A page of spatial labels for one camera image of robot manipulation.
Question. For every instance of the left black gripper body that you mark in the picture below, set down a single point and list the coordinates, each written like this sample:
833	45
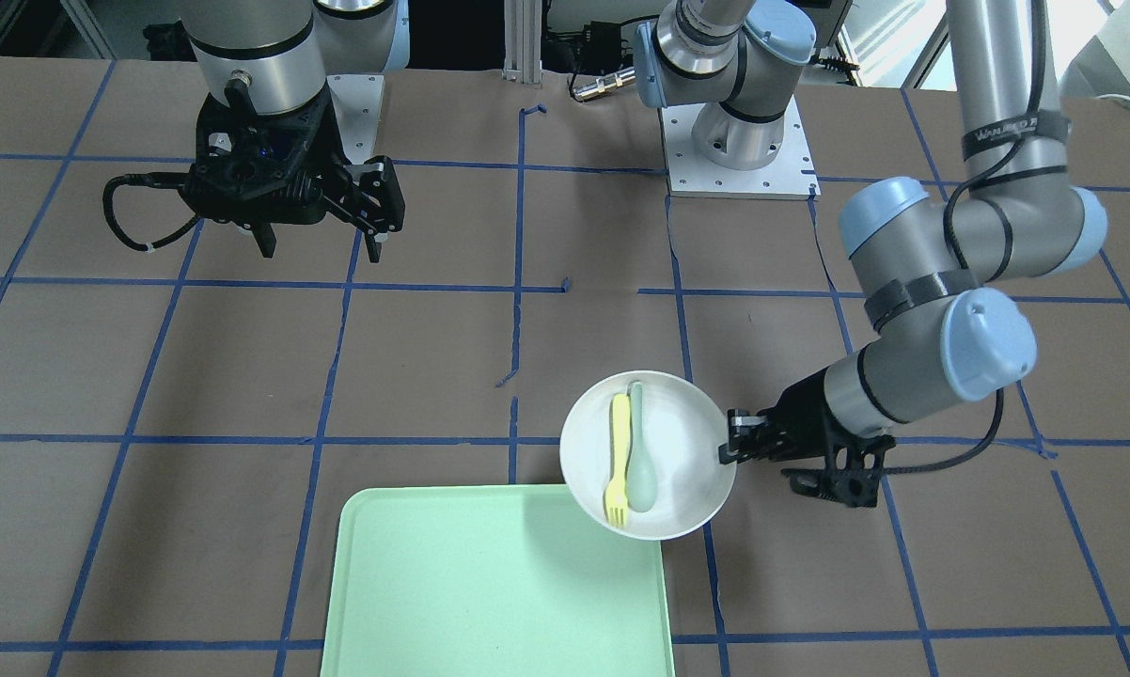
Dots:
807	410

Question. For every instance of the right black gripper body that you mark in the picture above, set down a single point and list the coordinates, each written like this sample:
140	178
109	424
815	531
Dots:
374	191

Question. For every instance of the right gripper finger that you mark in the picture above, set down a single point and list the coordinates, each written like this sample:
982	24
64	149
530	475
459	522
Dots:
265	239
374	241

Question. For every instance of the white round plate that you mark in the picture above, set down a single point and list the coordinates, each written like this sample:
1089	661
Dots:
676	482

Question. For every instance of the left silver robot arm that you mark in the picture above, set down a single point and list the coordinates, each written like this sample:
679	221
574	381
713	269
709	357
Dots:
946	336

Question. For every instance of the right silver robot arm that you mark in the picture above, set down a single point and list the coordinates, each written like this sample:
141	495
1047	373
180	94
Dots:
286	50

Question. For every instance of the yellow plastic fork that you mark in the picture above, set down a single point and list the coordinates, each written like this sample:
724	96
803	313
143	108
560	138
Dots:
615	496

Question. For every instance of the pale green plastic spoon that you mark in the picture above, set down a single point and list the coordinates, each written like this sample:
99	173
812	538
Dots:
642	480

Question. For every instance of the light green tray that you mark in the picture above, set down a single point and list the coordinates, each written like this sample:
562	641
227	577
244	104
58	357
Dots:
515	580

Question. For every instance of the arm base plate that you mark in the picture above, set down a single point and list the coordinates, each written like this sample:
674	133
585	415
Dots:
739	174
358	101

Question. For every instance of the aluminium frame post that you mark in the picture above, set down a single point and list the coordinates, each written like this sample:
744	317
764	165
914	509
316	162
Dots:
522	25

